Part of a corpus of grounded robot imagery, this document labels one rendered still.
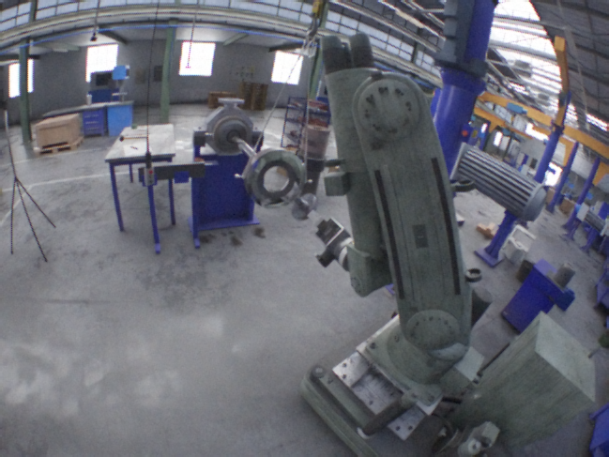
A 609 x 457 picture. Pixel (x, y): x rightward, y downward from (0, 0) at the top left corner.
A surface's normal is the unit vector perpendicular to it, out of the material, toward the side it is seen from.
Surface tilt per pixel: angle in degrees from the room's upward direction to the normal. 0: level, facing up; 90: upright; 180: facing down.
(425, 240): 90
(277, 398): 0
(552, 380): 90
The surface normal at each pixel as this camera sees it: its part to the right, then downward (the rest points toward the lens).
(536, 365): -0.77, 0.21
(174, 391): 0.18, -0.83
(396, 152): -0.44, 0.41
